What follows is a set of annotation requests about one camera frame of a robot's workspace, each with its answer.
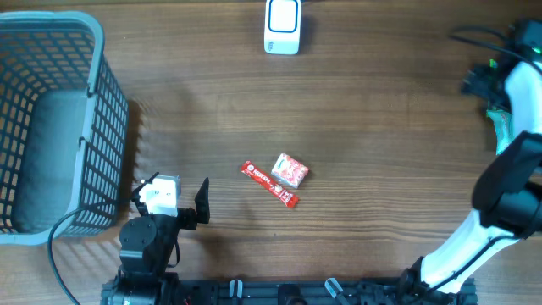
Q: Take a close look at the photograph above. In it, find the white barcode scanner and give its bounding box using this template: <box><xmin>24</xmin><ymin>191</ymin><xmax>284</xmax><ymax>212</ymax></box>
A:
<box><xmin>263</xmin><ymin>0</ymin><xmax>302</xmax><ymax>55</ymax></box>

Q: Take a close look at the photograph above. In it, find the small red candy box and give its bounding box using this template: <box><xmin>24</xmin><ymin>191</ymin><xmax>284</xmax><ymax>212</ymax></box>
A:
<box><xmin>271</xmin><ymin>153</ymin><xmax>309</xmax><ymax>189</ymax></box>

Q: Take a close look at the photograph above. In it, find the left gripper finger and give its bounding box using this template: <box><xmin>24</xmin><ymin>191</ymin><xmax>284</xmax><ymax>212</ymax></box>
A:
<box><xmin>195</xmin><ymin>178</ymin><xmax>210</xmax><ymax>224</ymax></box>
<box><xmin>130</xmin><ymin>171</ymin><xmax>159</xmax><ymax>202</ymax></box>

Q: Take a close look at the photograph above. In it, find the grey plastic shopping basket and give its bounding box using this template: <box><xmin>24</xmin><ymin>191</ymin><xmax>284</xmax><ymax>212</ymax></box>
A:
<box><xmin>1</xmin><ymin>11</ymin><xmax>129</xmax><ymax>246</ymax></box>

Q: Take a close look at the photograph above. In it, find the light blue tissue pack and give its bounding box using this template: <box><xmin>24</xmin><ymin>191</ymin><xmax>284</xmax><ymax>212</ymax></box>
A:
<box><xmin>486</xmin><ymin>109</ymin><xmax>514</xmax><ymax>155</ymax></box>

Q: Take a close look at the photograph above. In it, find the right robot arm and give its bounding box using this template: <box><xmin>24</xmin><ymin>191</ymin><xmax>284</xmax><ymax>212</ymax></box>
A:
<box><xmin>394</xmin><ymin>19</ymin><xmax>541</xmax><ymax>304</ymax></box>

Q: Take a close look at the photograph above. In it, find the red stick sachet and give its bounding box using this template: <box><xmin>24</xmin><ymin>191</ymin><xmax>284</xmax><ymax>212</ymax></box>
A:
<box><xmin>241</xmin><ymin>161</ymin><xmax>299</xmax><ymax>208</ymax></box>

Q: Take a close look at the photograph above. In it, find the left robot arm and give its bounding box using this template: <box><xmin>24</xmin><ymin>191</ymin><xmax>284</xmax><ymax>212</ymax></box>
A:
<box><xmin>101</xmin><ymin>173</ymin><xmax>210</xmax><ymax>305</ymax></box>

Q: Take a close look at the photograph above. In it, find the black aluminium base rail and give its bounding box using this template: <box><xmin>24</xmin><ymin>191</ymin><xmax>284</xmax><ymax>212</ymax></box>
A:
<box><xmin>100</xmin><ymin>277</ymin><xmax>478</xmax><ymax>305</ymax></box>

